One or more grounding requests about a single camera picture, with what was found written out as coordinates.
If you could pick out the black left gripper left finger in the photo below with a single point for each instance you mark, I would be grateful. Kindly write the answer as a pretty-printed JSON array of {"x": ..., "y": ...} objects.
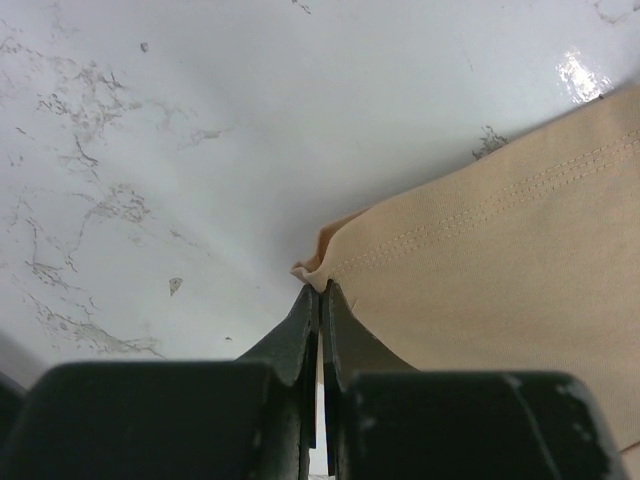
[{"x": 251, "y": 418}]

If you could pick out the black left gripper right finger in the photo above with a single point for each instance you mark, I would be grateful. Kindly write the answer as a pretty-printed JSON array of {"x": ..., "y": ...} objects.
[{"x": 388, "y": 420}]

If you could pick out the tan beige t shirt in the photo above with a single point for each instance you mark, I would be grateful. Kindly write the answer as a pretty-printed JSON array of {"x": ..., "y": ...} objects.
[{"x": 526, "y": 259}]

